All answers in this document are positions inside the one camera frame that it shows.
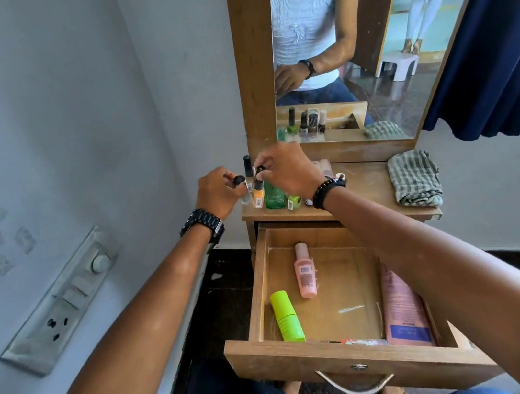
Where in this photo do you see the wooden drawer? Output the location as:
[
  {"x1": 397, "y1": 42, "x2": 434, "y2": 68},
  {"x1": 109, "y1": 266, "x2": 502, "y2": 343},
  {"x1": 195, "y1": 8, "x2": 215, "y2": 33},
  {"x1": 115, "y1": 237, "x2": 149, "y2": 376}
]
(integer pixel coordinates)
[{"x1": 205, "y1": 189, "x2": 505, "y2": 394}]

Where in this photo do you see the red and white sachet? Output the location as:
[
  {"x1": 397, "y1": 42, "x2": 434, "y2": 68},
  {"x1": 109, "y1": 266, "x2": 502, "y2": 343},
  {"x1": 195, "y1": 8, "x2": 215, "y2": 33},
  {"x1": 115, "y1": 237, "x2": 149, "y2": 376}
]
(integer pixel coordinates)
[{"x1": 329, "y1": 331, "x2": 389, "y2": 355}]

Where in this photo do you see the orange nail polish bottle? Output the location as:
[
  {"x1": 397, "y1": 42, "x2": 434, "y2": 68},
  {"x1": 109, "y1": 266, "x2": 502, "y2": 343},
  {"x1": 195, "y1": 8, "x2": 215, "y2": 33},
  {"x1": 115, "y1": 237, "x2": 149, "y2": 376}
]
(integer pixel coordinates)
[{"x1": 248, "y1": 167, "x2": 269, "y2": 209}]

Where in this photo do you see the black beaded bracelet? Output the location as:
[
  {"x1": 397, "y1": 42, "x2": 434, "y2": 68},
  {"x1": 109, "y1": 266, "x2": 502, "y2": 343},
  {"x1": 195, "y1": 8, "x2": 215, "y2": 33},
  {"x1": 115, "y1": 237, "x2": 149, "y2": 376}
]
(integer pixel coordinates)
[{"x1": 309, "y1": 174, "x2": 351, "y2": 211}]

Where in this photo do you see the pink and purple tube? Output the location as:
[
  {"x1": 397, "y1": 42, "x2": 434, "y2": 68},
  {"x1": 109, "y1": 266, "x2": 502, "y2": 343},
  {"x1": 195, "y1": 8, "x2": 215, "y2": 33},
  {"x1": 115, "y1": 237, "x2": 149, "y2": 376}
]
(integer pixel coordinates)
[{"x1": 373, "y1": 257, "x2": 436, "y2": 354}]

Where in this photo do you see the person's right forearm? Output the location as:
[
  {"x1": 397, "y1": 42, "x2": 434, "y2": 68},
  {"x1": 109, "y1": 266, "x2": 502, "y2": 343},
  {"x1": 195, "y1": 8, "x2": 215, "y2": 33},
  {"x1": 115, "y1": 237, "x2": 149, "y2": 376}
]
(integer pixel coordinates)
[{"x1": 322, "y1": 157, "x2": 520, "y2": 394}]

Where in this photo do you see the green glass bottle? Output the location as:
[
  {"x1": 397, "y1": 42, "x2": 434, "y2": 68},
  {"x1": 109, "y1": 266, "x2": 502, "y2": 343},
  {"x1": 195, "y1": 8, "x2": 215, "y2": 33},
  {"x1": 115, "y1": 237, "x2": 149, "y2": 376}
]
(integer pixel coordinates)
[{"x1": 262, "y1": 176, "x2": 288, "y2": 212}]

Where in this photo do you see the checkered folded cloth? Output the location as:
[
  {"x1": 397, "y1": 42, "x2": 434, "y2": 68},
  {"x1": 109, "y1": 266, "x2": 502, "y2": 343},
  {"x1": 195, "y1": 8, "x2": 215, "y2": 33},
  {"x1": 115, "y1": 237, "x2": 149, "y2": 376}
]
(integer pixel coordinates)
[{"x1": 384, "y1": 145, "x2": 445, "y2": 213}]

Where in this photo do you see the dark blue curtain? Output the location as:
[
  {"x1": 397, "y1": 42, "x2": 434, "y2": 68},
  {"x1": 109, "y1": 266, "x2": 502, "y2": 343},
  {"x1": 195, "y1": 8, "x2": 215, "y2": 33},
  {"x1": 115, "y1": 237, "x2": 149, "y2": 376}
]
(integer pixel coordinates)
[{"x1": 402, "y1": 0, "x2": 520, "y2": 151}]

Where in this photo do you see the person's left forearm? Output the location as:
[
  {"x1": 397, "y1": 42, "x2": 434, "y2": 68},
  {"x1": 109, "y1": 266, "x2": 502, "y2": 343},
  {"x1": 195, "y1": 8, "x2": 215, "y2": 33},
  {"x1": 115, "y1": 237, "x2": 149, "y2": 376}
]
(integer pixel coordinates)
[{"x1": 0, "y1": 223, "x2": 239, "y2": 394}]

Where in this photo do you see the wooden dressing table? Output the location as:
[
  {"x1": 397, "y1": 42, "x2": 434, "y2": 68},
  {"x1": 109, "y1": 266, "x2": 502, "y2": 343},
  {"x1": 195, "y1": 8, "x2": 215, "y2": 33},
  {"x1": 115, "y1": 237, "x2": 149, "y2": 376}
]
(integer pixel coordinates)
[{"x1": 207, "y1": 0, "x2": 520, "y2": 265}]

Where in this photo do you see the grey wall switch panel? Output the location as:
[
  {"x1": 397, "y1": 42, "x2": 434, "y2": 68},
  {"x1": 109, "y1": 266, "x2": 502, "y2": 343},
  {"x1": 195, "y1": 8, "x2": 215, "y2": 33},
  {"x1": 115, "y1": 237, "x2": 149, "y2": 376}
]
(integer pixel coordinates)
[{"x1": 0, "y1": 222, "x2": 137, "y2": 383}]

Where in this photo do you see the tall black-capped nail polish bottle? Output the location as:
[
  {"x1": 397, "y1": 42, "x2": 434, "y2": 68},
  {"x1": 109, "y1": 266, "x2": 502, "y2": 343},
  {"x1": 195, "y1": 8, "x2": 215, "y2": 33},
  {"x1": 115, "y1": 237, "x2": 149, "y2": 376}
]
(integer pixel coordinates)
[{"x1": 242, "y1": 154, "x2": 258, "y2": 193}]

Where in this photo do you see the person's left hand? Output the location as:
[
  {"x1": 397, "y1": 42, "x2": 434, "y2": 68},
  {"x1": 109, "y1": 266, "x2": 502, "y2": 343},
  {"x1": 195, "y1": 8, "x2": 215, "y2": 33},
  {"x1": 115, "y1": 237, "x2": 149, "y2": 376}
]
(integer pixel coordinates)
[{"x1": 189, "y1": 163, "x2": 252, "y2": 225}]

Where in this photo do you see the dressing table mirror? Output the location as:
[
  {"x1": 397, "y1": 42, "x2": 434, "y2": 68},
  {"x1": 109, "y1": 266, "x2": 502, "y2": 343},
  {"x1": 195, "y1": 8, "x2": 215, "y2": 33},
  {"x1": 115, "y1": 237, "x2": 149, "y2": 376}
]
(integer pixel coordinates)
[{"x1": 255, "y1": 0, "x2": 520, "y2": 160}]

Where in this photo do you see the black wristwatch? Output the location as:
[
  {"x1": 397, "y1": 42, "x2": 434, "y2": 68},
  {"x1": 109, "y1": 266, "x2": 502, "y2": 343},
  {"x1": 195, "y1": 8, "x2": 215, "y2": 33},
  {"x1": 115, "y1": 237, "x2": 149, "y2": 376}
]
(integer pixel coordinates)
[{"x1": 176, "y1": 205, "x2": 229, "y2": 255}]

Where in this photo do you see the metal drawer handle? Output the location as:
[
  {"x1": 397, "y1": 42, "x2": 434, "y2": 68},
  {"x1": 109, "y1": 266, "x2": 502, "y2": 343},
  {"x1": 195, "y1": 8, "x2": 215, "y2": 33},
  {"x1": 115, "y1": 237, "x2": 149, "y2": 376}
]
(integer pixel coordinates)
[{"x1": 314, "y1": 357, "x2": 399, "y2": 394}]

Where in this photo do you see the clear nail polish bottle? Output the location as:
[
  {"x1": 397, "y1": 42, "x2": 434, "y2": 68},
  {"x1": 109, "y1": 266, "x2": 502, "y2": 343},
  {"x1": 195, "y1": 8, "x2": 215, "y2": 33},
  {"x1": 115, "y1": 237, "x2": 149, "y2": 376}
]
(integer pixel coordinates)
[{"x1": 232, "y1": 174, "x2": 253, "y2": 207}]

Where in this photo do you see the person's right hand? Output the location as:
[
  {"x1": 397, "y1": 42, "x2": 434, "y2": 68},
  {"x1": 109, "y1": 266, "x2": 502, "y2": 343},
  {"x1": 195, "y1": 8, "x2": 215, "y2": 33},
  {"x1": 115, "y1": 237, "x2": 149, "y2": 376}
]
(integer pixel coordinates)
[{"x1": 251, "y1": 136, "x2": 330, "y2": 208}]

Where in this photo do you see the lime green tube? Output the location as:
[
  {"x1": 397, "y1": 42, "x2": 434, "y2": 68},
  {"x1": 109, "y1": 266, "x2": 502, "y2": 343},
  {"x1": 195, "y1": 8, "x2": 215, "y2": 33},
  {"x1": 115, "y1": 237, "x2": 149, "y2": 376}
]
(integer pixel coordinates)
[{"x1": 268, "y1": 288, "x2": 308, "y2": 347}]

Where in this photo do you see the pink lotion bottle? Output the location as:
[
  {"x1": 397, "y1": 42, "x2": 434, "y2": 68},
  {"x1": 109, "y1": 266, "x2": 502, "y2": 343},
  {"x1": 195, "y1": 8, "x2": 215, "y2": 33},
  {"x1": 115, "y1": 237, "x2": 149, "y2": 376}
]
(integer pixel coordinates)
[{"x1": 290, "y1": 241, "x2": 320, "y2": 301}]

